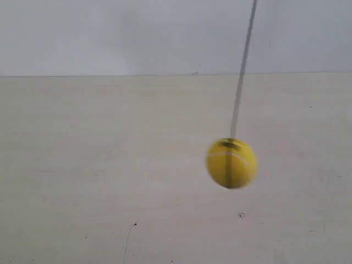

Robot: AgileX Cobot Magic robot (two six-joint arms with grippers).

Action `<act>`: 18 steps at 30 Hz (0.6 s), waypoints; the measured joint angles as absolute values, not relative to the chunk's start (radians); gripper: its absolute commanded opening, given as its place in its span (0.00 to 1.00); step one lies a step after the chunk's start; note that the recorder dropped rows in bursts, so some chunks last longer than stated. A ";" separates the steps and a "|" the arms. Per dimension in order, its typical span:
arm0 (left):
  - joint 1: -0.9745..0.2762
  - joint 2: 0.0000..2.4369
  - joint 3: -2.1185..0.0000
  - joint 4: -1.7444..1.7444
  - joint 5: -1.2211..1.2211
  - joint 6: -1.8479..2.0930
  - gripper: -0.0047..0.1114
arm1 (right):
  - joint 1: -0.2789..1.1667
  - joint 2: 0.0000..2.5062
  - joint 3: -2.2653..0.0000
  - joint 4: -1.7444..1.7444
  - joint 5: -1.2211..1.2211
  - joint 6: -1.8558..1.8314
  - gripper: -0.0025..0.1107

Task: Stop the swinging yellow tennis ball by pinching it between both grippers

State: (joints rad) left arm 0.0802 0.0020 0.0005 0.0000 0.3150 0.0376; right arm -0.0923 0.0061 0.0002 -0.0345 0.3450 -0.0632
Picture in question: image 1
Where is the yellow tennis ball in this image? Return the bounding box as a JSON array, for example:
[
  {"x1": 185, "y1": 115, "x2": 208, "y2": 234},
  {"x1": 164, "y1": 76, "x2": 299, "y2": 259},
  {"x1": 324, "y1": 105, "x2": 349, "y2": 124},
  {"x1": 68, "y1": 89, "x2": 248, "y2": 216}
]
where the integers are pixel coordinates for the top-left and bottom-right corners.
[{"x1": 206, "y1": 138, "x2": 258, "y2": 189}]

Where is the black hanging string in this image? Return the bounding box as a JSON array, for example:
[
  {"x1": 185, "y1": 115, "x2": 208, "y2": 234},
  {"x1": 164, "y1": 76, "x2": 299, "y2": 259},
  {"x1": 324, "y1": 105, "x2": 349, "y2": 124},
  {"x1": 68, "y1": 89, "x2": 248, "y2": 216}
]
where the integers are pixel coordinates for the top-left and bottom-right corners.
[{"x1": 229, "y1": 0, "x2": 260, "y2": 140}]

